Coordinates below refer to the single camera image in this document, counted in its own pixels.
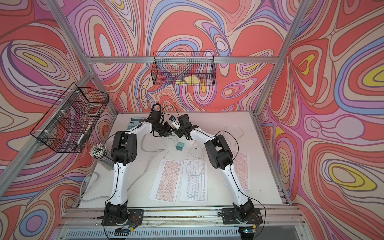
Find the white keyboard middle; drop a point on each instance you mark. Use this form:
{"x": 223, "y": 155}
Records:
{"x": 194, "y": 181}

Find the clear cup of pens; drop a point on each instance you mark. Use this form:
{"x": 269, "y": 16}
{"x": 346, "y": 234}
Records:
{"x": 102, "y": 155}

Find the teal USB charger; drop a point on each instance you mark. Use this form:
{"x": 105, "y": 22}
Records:
{"x": 180, "y": 146}

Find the pink keyboard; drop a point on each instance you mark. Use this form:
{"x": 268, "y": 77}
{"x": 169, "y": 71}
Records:
{"x": 242, "y": 169}
{"x": 167, "y": 180}

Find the black marker in basket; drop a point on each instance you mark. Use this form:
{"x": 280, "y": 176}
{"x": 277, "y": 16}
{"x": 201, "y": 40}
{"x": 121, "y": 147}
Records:
{"x": 80, "y": 144}

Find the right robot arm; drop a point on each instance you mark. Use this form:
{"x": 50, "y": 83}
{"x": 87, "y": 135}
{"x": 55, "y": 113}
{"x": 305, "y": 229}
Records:
{"x": 221, "y": 158}

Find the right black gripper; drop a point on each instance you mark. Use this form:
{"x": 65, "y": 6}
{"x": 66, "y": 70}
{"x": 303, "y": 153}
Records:
{"x": 179, "y": 135}

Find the blue calculator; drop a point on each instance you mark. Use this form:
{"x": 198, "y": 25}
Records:
{"x": 134, "y": 121}

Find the black wire basket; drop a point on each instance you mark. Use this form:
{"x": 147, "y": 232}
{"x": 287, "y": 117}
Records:
{"x": 75, "y": 112}
{"x": 169, "y": 66}

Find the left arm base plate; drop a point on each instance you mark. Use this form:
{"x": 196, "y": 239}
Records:
{"x": 130, "y": 217}

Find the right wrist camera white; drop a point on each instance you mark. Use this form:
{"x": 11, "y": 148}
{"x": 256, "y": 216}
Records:
{"x": 175, "y": 122}

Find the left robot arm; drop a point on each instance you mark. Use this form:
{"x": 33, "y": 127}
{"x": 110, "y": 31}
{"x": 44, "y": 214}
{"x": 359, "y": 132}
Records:
{"x": 124, "y": 150}

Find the black wire basket left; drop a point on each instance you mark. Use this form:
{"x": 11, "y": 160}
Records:
{"x": 75, "y": 112}

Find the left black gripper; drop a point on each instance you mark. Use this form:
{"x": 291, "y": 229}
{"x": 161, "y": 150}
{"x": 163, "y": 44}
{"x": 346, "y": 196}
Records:
{"x": 168, "y": 130}

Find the yellow sticky notes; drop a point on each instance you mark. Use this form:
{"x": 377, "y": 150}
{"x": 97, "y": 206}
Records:
{"x": 189, "y": 81}

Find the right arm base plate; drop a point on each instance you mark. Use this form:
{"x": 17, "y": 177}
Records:
{"x": 231, "y": 216}

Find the black wire basket back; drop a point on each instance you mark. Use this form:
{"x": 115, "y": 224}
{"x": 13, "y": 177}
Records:
{"x": 169, "y": 66}

